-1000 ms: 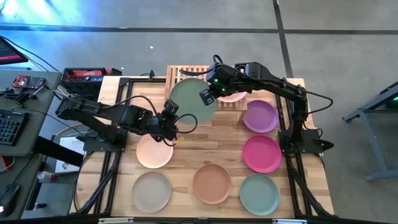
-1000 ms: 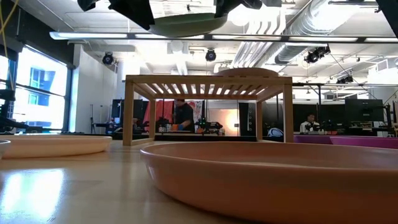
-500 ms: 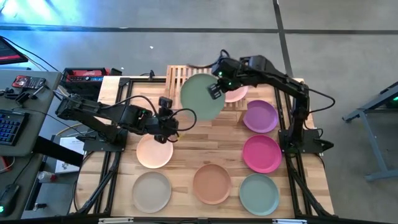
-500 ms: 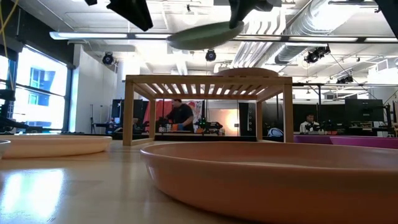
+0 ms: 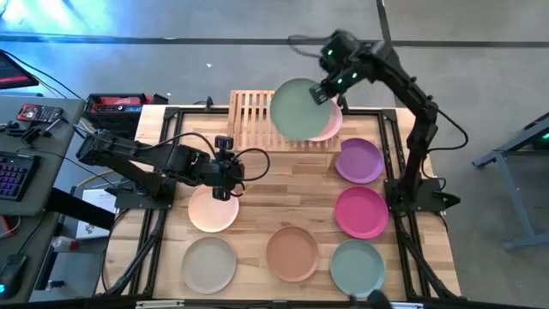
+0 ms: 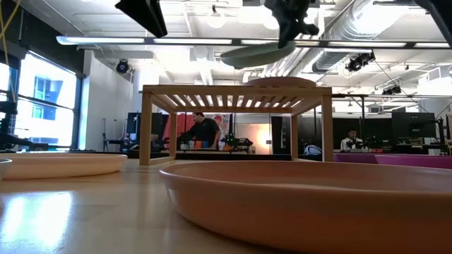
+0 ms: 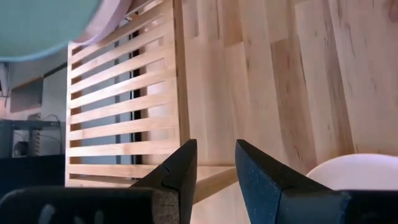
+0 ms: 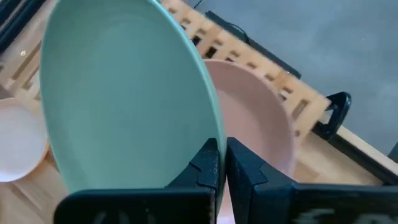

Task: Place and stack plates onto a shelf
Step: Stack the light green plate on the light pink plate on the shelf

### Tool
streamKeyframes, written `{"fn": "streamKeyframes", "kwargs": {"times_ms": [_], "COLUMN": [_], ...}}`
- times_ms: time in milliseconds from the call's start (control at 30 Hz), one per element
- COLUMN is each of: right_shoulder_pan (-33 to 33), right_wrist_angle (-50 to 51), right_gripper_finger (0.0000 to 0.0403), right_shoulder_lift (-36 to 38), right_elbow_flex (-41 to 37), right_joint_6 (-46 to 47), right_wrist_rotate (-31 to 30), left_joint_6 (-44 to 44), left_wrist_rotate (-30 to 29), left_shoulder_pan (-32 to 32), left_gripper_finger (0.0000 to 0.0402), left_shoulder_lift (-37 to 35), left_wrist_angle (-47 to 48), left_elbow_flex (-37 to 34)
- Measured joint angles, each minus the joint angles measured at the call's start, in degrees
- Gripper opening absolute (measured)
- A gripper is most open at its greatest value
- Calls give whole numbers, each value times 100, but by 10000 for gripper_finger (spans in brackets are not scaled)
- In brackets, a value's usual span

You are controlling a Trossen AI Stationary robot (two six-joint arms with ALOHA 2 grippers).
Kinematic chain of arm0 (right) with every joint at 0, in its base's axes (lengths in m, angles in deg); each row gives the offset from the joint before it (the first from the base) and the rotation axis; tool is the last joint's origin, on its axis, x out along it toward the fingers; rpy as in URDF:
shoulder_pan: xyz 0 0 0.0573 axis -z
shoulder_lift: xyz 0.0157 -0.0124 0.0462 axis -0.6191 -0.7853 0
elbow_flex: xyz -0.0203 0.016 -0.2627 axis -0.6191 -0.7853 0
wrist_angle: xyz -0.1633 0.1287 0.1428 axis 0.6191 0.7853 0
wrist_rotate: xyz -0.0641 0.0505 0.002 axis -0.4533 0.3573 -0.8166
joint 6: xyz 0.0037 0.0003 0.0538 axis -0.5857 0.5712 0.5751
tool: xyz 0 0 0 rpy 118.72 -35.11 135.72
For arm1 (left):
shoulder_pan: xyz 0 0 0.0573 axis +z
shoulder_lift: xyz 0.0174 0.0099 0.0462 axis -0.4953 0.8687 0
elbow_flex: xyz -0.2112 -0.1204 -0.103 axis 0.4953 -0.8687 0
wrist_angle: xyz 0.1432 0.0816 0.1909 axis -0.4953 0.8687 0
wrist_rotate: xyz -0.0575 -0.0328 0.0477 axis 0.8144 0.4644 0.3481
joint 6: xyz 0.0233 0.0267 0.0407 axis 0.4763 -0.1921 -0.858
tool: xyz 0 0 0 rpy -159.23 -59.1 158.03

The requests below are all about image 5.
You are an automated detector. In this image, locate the light pink plate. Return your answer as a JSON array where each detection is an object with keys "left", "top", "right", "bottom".
[{"left": 308, "top": 97, "right": 344, "bottom": 142}]

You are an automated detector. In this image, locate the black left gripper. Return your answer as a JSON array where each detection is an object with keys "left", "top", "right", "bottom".
[{"left": 199, "top": 136, "right": 246, "bottom": 202}]

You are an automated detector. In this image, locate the black aluminium table frame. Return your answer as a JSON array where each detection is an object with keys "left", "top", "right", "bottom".
[{"left": 96, "top": 106, "right": 462, "bottom": 301}]

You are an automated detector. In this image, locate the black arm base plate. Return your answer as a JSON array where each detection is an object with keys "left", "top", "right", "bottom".
[
  {"left": 114, "top": 178, "right": 177, "bottom": 210},
  {"left": 383, "top": 177, "right": 462, "bottom": 214}
]

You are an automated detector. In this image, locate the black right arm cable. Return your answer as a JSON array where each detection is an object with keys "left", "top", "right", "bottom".
[{"left": 422, "top": 109, "right": 469, "bottom": 181}]

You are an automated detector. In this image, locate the magenta plate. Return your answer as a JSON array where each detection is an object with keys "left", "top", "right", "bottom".
[{"left": 333, "top": 185, "right": 390, "bottom": 240}]

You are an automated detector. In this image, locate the grey metal stand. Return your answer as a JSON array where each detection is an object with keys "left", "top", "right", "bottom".
[{"left": 471, "top": 112, "right": 549, "bottom": 251}]

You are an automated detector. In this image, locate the beige grey plate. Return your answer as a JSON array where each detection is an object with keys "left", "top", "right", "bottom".
[{"left": 181, "top": 235, "right": 238, "bottom": 295}]

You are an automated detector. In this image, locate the wooden slatted shelf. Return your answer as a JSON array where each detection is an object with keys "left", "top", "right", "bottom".
[{"left": 226, "top": 88, "right": 343, "bottom": 173}]

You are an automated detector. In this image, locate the backlit black keyboard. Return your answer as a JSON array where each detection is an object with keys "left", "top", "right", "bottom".
[{"left": 0, "top": 150, "right": 43, "bottom": 203}]

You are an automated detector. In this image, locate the teal plate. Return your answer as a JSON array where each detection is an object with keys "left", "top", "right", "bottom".
[{"left": 329, "top": 239, "right": 386, "bottom": 300}]

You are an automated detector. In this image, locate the red tool case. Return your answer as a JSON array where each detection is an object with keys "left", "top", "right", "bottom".
[{"left": 83, "top": 93, "right": 154, "bottom": 130}]

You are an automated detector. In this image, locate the white label strip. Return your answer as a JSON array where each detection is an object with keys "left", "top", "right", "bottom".
[
  {"left": 376, "top": 301, "right": 425, "bottom": 309},
  {"left": 136, "top": 300, "right": 185, "bottom": 309}
]

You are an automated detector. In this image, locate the clear bottle red cap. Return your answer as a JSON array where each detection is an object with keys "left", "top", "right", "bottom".
[{"left": 51, "top": 235, "right": 80, "bottom": 254}]

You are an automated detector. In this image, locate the grey side desk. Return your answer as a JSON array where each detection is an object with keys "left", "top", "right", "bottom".
[{"left": 0, "top": 96, "right": 87, "bottom": 304}]

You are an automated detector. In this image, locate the black desk support beam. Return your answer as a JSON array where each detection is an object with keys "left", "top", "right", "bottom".
[{"left": 45, "top": 187, "right": 117, "bottom": 231}]

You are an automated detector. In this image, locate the pale peach plate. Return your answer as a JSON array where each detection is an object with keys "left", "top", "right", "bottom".
[{"left": 187, "top": 184, "right": 240, "bottom": 234}]

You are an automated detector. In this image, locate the black handheld tool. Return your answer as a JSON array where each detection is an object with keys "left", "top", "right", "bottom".
[{"left": 20, "top": 116, "right": 62, "bottom": 146}]

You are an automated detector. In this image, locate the black computer mouse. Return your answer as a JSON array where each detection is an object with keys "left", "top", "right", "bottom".
[{"left": 0, "top": 253, "right": 28, "bottom": 300}]

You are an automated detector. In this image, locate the red black handheld device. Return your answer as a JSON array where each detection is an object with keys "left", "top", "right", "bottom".
[{"left": 15, "top": 103, "right": 65, "bottom": 124}]

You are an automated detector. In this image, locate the purple plate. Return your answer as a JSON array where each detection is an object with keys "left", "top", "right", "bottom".
[{"left": 334, "top": 136, "right": 385, "bottom": 185}]

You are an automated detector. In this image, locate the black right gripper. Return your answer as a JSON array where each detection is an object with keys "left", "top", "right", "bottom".
[{"left": 308, "top": 29, "right": 366, "bottom": 106}]

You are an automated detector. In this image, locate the white booklet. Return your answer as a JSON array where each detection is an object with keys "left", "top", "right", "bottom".
[{"left": 75, "top": 187, "right": 118, "bottom": 240}]

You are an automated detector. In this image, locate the sage green plate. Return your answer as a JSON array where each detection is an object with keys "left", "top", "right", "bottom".
[{"left": 268, "top": 76, "right": 334, "bottom": 142}]

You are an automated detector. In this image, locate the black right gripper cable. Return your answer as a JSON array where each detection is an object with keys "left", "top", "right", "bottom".
[{"left": 287, "top": 33, "right": 329, "bottom": 60}]

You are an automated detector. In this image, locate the terracotta plate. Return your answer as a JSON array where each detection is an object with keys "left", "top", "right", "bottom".
[{"left": 264, "top": 226, "right": 321, "bottom": 283}]

